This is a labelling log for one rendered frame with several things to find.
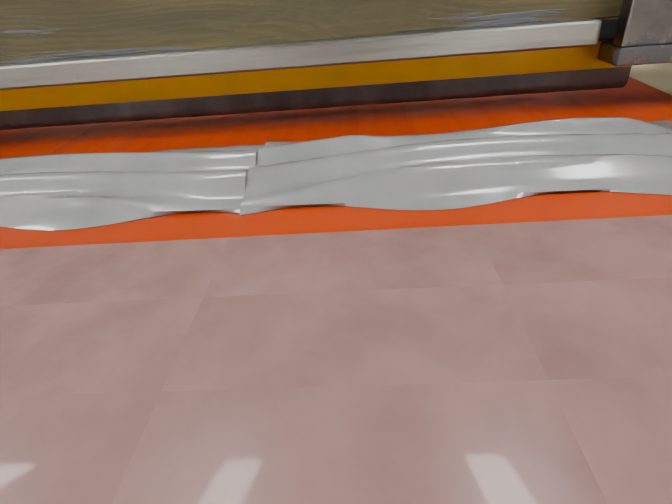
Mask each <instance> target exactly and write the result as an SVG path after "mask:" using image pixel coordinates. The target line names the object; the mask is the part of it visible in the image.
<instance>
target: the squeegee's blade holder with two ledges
mask: <svg viewBox="0 0 672 504"><path fill-rule="evenodd" d="M601 24H602V22H601V20H597V19H590V18H584V19H571V20H558V21H545V22H533V23H520V24H507V25H494V26H481V27H469V28H456V29H443V30H430V31H417V32H405V33H392V34H379V35H366V36H354V37H341V38H328V39H315V40H302V41H290V42H277V43H264V44H251V45H239V46H226V47H213V48H200V49H187V50H175V51H162V52H149V53H136V54H123V55H111V56H98V57H85V58H72V59H60V60H47V61H34V62H21V63H8V64H0V90H10V89H24V88H37V87H51V86H64V85H78V84H91V83H105V82H118V81H131V80H145V79H158V78H172V77H185V76H199V75H212V74H225V73H239V72H252V71H266V70H279V69H293V68H306V67H320V66H333V65H346V64H360V63H373V62H387V61H400V60H414V59H427V58H440V57H454V56H467V55H481V54H494V53H508V52H521V51H535V50H548V49H561V48H575V47H588V46H595V45H597V43H598V38H599V33H600V28H601Z"/></svg>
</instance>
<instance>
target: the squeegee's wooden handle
mask: <svg viewBox="0 0 672 504"><path fill-rule="evenodd" d="M622 3H623V0H0V64H8V63H21V62H34V61H47V60H60V59H72V58H85V57H98V56H111V55H123V54H136V53H149V52H162V51H175V50H187V49H200V48H213V47H226V46H239V45H251V44H264V43H277V42H290V41H302V40H315V39H328V38H341V37H354V36H366V35H379V34H392V33H405V32H417V31H430V30H443V29H456V28H469V27H481V26H494V25H507V24H520V23H533V22H545V21H558V20H571V19H584V18H590V19H597V20H601V22H602V24H601V28H600V33H599V38H598V41H604V40H614V37H615V33H616V29H617V24H618V20H619V16H620V12H621V8H622Z"/></svg>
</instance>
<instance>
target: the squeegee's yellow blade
mask: <svg viewBox="0 0 672 504"><path fill-rule="evenodd" d="M605 41H614V40H604V41H598V43H597V45H595V46H588V47H575V48H561V49H548V50H535V51H521V52H508V53H494V54H481V55H467V56H454V57H440V58H427V59H414V60H400V61H387V62H373V63H360V64H346V65H333V66H320V67H306V68H293V69H279V70H266V71H252V72H239V73H225V74H212V75H199V76H185V77H172V78H158V79H145V80H131V81H118V82H105V83H91V84H78V85H64V86H51V87H37V88H24V89H10V90H0V111H9V110H23V109H37V108H51V107H65V106H79V105H93V104H107V103H121V102H135V101H149V100H163V99H177V98H191V97H205V96H219V95H233V94H247V93H261V92H275V91H289V90H303V89H317V88H331V87H345V86H359V85H373V84H387V83H401V82H415V81H429V80H443V79H457V78H471V77H486V76H500V75H514V74H528V73H542V72H556V71H570V70H584V69H598V68H612V67H626V66H614V65H612V64H609V63H606V62H604V61H601V60H598V59H597V57H598V52H599V48H600V44H601V42H605Z"/></svg>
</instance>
